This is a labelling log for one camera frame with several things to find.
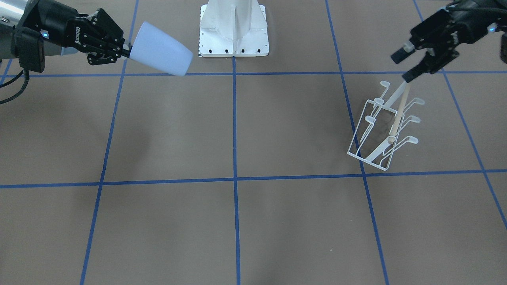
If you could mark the light blue plastic cup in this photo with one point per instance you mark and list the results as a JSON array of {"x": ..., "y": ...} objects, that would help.
[{"x": 154, "y": 48}]

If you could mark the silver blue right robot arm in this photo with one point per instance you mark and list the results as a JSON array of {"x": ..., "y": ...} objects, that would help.
[{"x": 12, "y": 20}]

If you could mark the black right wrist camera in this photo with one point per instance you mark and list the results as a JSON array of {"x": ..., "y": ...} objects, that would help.
[{"x": 30, "y": 46}]

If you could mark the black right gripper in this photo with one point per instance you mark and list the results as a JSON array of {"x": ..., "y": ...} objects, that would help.
[{"x": 63, "y": 24}]

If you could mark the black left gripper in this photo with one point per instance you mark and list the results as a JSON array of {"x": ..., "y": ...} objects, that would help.
[{"x": 464, "y": 29}]

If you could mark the white wire cup holder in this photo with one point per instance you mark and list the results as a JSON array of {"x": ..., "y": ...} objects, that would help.
[{"x": 379, "y": 130}]

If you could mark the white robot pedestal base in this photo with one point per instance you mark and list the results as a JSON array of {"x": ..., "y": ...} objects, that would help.
[{"x": 233, "y": 28}]

